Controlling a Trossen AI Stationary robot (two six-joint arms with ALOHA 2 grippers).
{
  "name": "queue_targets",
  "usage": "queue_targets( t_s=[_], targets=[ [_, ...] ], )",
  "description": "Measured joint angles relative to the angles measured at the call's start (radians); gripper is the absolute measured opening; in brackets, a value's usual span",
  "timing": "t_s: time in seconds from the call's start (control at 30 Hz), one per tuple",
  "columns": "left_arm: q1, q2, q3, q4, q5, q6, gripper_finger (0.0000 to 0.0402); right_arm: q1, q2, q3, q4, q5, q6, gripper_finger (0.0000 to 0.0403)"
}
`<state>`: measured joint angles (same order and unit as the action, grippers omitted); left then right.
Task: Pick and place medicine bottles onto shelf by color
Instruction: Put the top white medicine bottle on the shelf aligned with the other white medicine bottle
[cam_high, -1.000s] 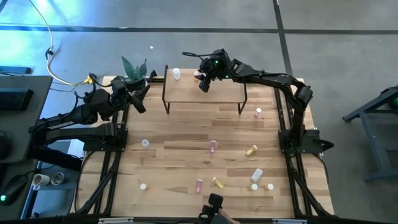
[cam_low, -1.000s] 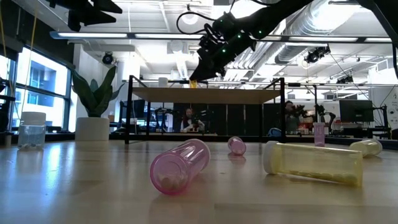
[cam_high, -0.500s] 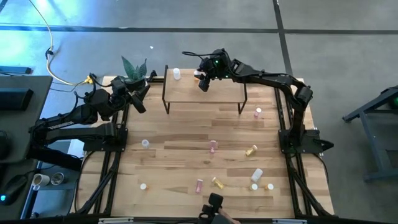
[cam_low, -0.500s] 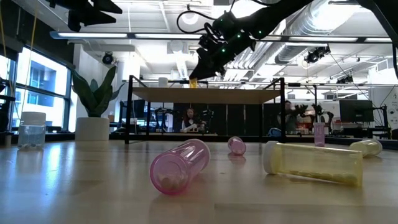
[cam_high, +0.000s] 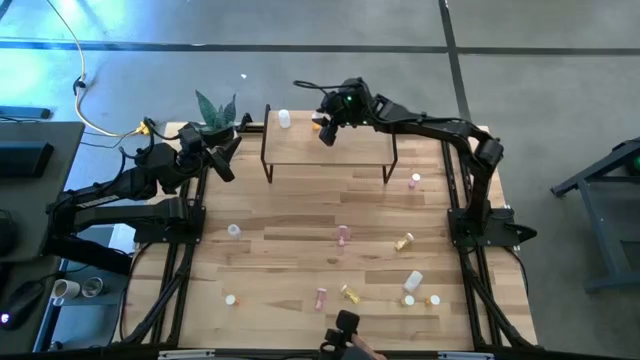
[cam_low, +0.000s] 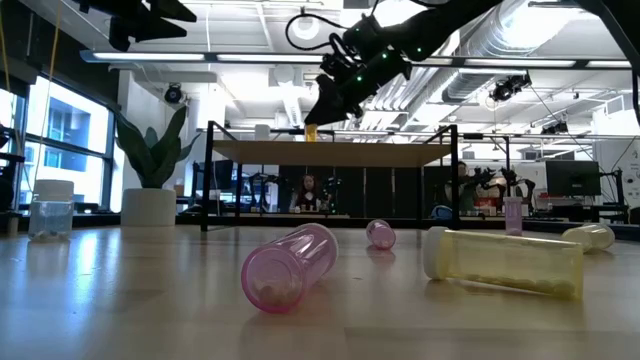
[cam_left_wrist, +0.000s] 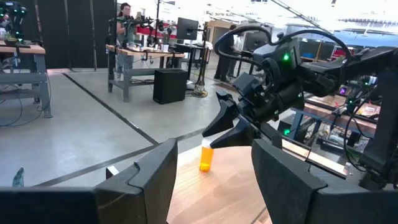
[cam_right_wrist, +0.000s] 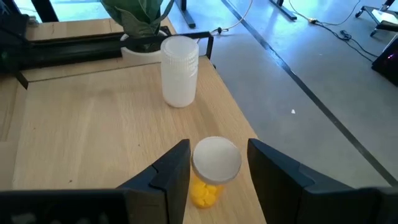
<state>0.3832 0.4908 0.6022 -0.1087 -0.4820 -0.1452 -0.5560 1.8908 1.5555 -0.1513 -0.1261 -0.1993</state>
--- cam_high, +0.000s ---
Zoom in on green plant white pot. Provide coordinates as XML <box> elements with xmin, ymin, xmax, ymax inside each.
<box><xmin>192</xmin><ymin>89</ymin><xmax>238</xmax><ymax>132</ymax></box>

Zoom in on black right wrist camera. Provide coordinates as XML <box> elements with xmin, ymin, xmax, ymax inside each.
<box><xmin>318</xmin><ymin>121</ymin><xmax>340</xmax><ymax>148</ymax></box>

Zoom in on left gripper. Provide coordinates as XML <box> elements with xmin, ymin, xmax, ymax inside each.
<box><xmin>177</xmin><ymin>123</ymin><xmax>244</xmax><ymax>169</ymax></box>

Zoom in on dark flat bar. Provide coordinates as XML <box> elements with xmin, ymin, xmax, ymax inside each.
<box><xmin>0</xmin><ymin>105</ymin><xmax>53</xmax><ymax>121</ymax></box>

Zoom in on pale yellow power cable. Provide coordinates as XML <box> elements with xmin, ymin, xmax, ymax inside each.
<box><xmin>46</xmin><ymin>0</ymin><xmax>146</xmax><ymax>139</ymax></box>

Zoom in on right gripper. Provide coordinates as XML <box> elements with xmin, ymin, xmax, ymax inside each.
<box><xmin>317</xmin><ymin>76</ymin><xmax>375</xmax><ymax>126</ymax></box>

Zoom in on black rectangular box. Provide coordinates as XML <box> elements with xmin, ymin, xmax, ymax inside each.
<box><xmin>0</xmin><ymin>141</ymin><xmax>55</xmax><ymax>179</ymax></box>

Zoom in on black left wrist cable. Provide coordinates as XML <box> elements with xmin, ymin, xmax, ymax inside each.
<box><xmin>118</xmin><ymin>116</ymin><xmax>169</xmax><ymax>175</ymax></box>

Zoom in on large white medicine bottle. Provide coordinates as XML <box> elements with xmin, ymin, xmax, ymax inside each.
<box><xmin>402</xmin><ymin>270</ymin><xmax>424</xmax><ymax>294</ymax></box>

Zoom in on silver metal bracket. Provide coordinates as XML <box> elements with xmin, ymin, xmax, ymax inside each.
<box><xmin>437</xmin><ymin>351</ymin><xmax>495</xmax><ymax>360</ymax></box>
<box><xmin>157</xmin><ymin>349</ymin><xmax>216</xmax><ymax>360</ymax></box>

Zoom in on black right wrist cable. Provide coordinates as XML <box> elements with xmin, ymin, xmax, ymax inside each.
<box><xmin>293</xmin><ymin>78</ymin><xmax>351</xmax><ymax>95</ymax></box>

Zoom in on black handheld device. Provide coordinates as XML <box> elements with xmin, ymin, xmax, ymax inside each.
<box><xmin>319</xmin><ymin>309</ymin><xmax>361</xmax><ymax>359</ymax></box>

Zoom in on black aluminium table frame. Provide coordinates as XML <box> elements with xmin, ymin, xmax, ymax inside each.
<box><xmin>117</xmin><ymin>122</ymin><xmax>539</xmax><ymax>351</ymax></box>

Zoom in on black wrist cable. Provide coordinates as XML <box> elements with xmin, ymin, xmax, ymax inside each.
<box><xmin>118</xmin><ymin>116</ymin><xmax>169</xmax><ymax>175</ymax></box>
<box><xmin>293</xmin><ymin>78</ymin><xmax>351</xmax><ymax>95</ymax></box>

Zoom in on person's hand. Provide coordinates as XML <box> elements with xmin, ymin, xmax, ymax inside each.
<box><xmin>349</xmin><ymin>333</ymin><xmax>389</xmax><ymax>360</ymax></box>

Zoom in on black computer mouse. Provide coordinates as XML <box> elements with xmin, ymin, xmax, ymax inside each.
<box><xmin>1</xmin><ymin>282</ymin><xmax>46</xmax><ymax>331</ymax></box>

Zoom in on dark grey metal stand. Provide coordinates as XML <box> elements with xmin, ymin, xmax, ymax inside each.
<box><xmin>549</xmin><ymin>134</ymin><xmax>640</xmax><ymax>294</ymax></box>

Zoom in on white power box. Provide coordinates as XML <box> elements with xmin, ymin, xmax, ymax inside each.
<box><xmin>110</xmin><ymin>224</ymin><xmax>137</xmax><ymax>254</ymax></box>

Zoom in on grey round cup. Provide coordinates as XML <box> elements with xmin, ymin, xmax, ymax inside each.
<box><xmin>81</xmin><ymin>276</ymin><xmax>105</xmax><ymax>299</ymax></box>

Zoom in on dark grey desk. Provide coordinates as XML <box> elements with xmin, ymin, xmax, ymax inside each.
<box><xmin>0</xmin><ymin>121</ymin><xmax>86</xmax><ymax>354</ymax></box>

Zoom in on wooden shelf black legs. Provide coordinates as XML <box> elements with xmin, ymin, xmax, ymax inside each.
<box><xmin>259</xmin><ymin>103</ymin><xmax>400</xmax><ymax>185</ymax></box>

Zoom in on black cable bundle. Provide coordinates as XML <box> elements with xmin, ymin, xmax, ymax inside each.
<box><xmin>457</xmin><ymin>244</ymin><xmax>539</xmax><ymax>350</ymax></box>
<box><xmin>119</xmin><ymin>242</ymin><xmax>197</xmax><ymax>347</ymax></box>

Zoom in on black diagonal beam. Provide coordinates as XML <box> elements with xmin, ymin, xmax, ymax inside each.
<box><xmin>47</xmin><ymin>234</ymin><xmax>134</xmax><ymax>276</ymax></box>

